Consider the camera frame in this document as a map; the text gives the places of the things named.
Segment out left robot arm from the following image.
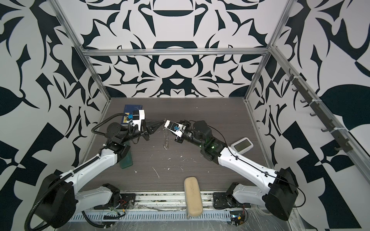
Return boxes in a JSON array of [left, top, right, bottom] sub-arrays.
[[24, 110, 165, 231]]

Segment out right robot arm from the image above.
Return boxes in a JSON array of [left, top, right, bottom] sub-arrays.
[[165, 120, 301, 221]]

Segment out blue booklet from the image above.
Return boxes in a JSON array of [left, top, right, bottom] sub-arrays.
[[121, 105, 143, 125]]

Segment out green plastic card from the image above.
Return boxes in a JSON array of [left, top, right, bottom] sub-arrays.
[[119, 149, 133, 169]]

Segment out white digital timer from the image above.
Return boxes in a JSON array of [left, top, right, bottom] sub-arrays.
[[231, 137, 254, 155]]

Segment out beige eyeglass case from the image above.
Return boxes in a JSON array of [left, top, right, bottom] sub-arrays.
[[184, 177, 203, 218]]

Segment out small circuit board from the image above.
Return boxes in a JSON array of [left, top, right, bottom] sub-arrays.
[[230, 209, 249, 226]]

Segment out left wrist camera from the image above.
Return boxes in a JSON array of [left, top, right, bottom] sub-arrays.
[[126, 109, 145, 131]]

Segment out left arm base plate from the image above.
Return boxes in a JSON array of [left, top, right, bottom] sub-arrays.
[[94, 193, 136, 210]]

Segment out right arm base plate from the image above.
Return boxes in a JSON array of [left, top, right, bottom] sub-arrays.
[[213, 192, 251, 210]]

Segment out white cable duct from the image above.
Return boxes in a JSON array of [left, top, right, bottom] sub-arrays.
[[62, 210, 233, 222]]

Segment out wall hook rail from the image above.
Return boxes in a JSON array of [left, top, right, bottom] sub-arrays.
[[287, 70, 354, 153]]

